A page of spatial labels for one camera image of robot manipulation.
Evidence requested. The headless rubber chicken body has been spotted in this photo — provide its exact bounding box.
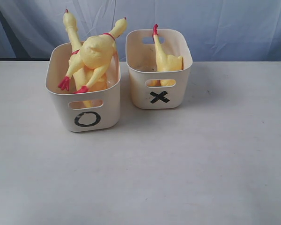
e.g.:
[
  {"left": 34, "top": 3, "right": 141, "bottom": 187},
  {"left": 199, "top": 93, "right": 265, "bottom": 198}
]
[{"left": 149, "top": 24, "right": 183, "bottom": 87}]

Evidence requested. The cream bin marked O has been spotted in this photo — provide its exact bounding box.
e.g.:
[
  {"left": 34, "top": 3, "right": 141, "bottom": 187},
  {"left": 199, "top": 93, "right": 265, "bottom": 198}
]
[{"left": 45, "top": 43, "right": 121, "bottom": 132}]

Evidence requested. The whole rubber chicken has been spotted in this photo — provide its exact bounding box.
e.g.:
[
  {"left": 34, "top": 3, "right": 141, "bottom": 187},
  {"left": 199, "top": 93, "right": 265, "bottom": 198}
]
[
  {"left": 58, "top": 17, "right": 127, "bottom": 93},
  {"left": 62, "top": 8, "right": 108, "bottom": 108}
]

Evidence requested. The cream bin marked X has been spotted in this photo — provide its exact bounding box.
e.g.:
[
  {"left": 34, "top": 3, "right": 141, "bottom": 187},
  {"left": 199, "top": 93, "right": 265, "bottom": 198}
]
[{"left": 126, "top": 29, "right": 192, "bottom": 109}]

